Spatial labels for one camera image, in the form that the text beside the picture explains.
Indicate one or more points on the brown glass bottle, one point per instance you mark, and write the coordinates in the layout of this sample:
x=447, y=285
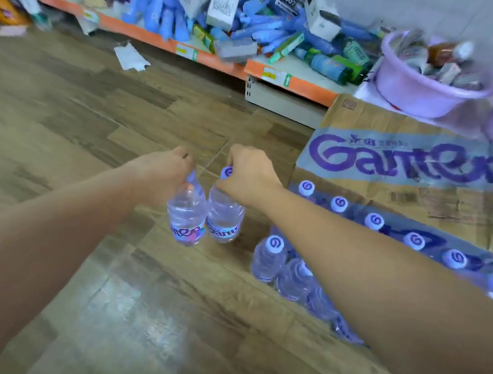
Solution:
x=450, y=51

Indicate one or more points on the green bottle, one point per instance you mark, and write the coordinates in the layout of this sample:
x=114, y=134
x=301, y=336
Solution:
x=356, y=54

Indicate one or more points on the wrapped pack of water bottles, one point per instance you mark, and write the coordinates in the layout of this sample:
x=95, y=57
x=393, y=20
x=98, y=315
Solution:
x=307, y=277

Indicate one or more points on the person's left hand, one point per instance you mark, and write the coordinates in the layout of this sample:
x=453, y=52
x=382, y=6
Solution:
x=160, y=176

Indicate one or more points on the orange-edged store shelf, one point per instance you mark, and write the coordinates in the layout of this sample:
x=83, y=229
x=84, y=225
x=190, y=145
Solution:
x=291, y=75

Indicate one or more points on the grey wrapped package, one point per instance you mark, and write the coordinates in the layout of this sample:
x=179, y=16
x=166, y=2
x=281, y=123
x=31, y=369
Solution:
x=235, y=50

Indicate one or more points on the white crumpled paper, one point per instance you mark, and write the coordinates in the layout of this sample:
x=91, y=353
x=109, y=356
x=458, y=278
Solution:
x=130, y=57

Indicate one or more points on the blue-green bottle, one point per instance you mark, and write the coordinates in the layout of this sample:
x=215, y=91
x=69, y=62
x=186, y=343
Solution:
x=331, y=68

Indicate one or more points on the person's right forearm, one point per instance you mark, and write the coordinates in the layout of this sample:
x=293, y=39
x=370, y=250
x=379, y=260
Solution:
x=386, y=302

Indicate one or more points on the pink paper slip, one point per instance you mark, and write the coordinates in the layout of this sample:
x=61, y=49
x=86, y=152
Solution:
x=11, y=30

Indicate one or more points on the pile of blue packets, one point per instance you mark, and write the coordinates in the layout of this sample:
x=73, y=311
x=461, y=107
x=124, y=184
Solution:
x=261, y=27

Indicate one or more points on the clear water bottle purple label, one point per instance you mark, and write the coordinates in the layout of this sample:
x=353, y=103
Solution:
x=223, y=216
x=187, y=215

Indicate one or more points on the person's left forearm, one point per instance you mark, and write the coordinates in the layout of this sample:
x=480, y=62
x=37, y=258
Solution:
x=33, y=254

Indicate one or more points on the person's left fingers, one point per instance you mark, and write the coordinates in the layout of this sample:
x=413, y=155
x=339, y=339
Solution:
x=185, y=161

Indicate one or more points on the slim green box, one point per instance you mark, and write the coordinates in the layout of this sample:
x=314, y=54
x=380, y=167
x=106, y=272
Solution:
x=287, y=47

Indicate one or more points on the lilac plastic basin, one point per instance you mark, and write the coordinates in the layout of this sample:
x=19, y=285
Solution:
x=415, y=92

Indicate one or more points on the person's right hand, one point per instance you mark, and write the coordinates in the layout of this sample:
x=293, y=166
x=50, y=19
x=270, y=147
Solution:
x=250, y=176

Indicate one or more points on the person's right thumb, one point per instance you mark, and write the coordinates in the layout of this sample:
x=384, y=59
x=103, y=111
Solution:
x=223, y=185

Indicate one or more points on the white box with black picture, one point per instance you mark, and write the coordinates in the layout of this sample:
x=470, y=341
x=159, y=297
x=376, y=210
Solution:
x=322, y=16

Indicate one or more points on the white box with barcode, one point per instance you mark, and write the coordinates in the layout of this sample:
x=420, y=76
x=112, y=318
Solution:
x=224, y=2

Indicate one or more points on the brown cardboard box purple print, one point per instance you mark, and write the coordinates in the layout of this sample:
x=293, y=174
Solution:
x=410, y=172

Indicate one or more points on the yellow-green price label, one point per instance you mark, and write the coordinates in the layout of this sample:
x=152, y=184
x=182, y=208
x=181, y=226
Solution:
x=187, y=51
x=276, y=77
x=90, y=15

